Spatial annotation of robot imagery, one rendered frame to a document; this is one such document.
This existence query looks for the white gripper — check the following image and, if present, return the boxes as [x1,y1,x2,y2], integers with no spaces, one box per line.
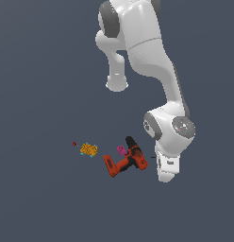
[154,140,181,183]

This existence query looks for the red and black power drill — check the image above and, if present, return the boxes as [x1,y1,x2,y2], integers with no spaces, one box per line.
[103,135,149,179]

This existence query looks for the small pink box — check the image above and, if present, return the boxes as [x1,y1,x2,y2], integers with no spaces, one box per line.
[116,145,127,156]

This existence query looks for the orange patterned box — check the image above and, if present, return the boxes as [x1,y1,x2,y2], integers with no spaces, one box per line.
[79,143,99,158]

